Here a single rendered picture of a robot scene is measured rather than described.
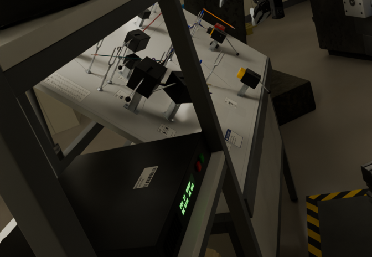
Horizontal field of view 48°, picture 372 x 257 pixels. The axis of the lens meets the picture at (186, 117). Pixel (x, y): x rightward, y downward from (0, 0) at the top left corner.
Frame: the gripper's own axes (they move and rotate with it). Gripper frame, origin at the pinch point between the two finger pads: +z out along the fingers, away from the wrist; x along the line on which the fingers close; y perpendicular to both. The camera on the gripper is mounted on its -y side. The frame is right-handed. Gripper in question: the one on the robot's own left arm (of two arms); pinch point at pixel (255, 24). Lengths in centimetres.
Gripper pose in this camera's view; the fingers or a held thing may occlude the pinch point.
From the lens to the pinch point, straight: 179.2
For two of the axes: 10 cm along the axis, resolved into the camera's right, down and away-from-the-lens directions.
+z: -3.3, 5.6, 7.6
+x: -8.8, 1.1, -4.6
